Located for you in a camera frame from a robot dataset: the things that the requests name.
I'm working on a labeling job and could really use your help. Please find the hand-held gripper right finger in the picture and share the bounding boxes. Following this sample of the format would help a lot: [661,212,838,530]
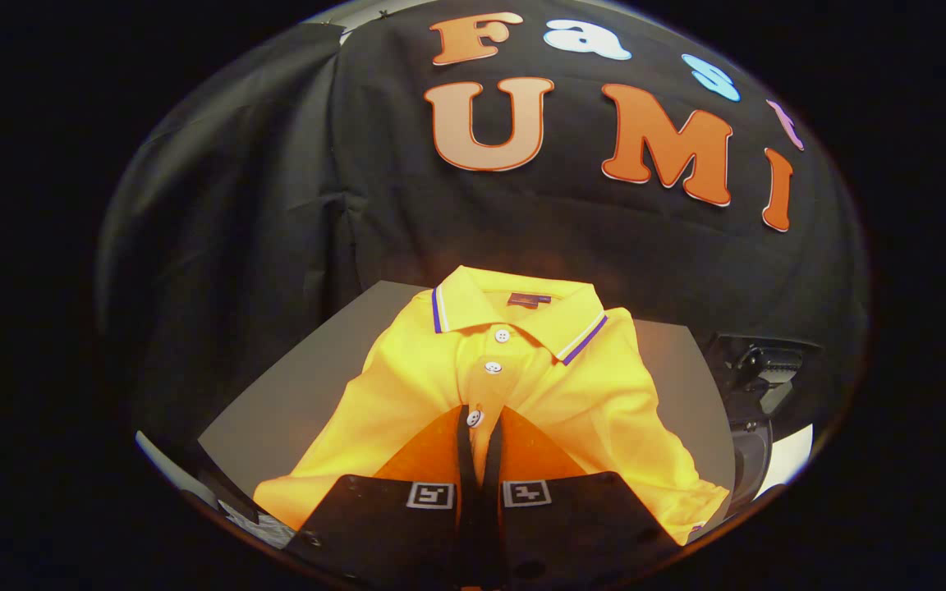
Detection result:
[481,406,683,591]

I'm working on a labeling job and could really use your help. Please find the yellow polo shirt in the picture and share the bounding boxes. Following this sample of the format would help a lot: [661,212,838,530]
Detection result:
[253,264,730,547]

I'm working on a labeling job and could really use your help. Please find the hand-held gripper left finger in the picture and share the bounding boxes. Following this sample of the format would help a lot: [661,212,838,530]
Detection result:
[284,406,482,591]

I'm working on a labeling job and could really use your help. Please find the transparent washing machine lid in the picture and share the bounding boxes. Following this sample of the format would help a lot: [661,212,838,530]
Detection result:
[703,332,823,424]

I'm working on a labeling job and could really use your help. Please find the grey cabinet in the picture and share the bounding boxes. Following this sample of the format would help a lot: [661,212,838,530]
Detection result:
[198,281,737,510]

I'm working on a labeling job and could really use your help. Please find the dark grey washing machine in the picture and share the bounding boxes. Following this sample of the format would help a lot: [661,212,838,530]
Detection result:
[723,415,778,514]

